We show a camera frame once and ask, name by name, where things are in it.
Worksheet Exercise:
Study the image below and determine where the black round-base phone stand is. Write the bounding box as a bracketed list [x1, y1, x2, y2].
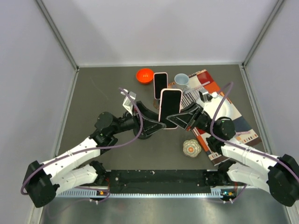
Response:
[133, 129, 152, 140]

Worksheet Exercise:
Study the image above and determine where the grey slotted cable duct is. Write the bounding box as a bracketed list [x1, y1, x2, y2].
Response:
[57, 188, 236, 199]

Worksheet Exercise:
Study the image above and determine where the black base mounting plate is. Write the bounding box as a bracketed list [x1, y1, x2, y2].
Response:
[94, 169, 224, 193]

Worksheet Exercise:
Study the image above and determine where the light blue mug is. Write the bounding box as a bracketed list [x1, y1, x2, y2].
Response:
[174, 73, 189, 91]

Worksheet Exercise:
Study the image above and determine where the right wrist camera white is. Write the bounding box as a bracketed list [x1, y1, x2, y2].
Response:
[198, 88, 219, 105]

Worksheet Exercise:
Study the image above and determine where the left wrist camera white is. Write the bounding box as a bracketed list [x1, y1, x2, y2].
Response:
[121, 89, 136, 115]

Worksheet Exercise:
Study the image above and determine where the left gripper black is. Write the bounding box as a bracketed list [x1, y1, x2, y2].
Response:
[110, 101, 166, 136]

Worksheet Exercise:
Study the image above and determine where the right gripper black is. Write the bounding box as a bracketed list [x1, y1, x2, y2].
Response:
[166, 102, 215, 136]

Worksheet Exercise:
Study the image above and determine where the pink plastic utensil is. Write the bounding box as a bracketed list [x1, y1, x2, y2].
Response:
[190, 81, 210, 91]

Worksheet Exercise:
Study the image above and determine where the orange plastic bowl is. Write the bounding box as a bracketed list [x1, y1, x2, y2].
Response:
[136, 68, 154, 84]

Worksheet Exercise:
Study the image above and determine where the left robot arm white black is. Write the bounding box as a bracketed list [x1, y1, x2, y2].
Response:
[21, 101, 166, 208]

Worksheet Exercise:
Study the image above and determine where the grey phone stand copper base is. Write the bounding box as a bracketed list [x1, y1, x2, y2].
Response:
[153, 99, 160, 110]

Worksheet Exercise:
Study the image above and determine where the phone with pink case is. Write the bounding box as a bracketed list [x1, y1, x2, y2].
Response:
[154, 72, 168, 99]

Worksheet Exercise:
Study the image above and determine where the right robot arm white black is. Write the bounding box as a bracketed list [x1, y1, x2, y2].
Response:
[166, 102, 299, 207]

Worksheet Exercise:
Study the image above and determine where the floral patterned small dish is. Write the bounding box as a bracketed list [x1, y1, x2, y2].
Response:
[183, 139, 202, 158]

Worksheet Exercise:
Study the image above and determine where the white paper plate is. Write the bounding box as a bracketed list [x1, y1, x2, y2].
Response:
[199, 97, 233, 120]

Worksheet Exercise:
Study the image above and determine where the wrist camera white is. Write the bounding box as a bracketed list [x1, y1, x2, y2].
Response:
[121, 89, 136, 115]
[198, 88, 219, 105]

